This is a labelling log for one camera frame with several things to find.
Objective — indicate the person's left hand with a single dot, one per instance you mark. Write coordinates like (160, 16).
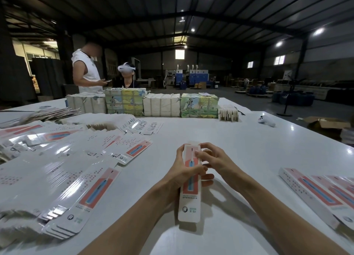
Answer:
(180, 177)

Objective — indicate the person's right hand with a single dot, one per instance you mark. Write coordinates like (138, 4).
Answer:
(224, 164)

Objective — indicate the red white carton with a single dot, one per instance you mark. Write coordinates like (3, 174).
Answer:
(190, 210)

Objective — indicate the pile of carton blanks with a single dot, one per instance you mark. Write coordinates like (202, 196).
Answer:
(55, 172)

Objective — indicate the person's right forearm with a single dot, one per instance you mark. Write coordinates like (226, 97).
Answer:
(290, 221)

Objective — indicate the person's left forearm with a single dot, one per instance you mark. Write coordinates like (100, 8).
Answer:
(130, 224)

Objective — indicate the small beige card stack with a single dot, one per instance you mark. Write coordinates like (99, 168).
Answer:
(228, 115)

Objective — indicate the small black tool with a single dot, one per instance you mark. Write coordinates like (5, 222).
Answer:
(240, 111)

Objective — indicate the small white object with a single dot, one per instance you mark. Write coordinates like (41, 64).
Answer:
(266, 120)

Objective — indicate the green printed carton bundle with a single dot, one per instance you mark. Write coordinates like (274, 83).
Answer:
(199, 106)

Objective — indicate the row of white cartons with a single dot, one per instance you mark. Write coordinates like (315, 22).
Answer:
(162, 105)
(86, 104)

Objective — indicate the blue machine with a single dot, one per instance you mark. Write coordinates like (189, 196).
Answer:
(198, 78)

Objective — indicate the green yellow carton bundle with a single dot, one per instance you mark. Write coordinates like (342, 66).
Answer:
(126, 103)

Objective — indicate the blue bins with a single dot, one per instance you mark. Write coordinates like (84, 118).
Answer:
(293, 99)

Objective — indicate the black floor stand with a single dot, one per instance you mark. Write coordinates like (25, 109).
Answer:
(292, 97)

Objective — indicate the open cardboard box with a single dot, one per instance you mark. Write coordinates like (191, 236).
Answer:
(327, 127)

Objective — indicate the square bright window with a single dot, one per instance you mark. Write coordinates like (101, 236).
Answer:
(180, 54)

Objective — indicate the white headset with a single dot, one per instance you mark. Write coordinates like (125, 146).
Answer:
(126, 67)

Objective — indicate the white plastic bags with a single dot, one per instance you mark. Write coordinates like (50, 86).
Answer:
(347, 137)

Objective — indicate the grey crate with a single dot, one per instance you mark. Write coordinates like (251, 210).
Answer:
(69, 89)

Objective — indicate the pile of grey flat sheets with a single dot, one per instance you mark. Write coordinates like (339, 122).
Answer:
(38, 115)

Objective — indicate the dark grey cabinet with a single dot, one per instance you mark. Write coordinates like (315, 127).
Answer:
(48, 78)

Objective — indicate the small wall window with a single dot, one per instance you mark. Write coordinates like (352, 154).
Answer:
(250, 64)

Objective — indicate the double wall window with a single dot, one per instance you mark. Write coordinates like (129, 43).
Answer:
(279, 60)

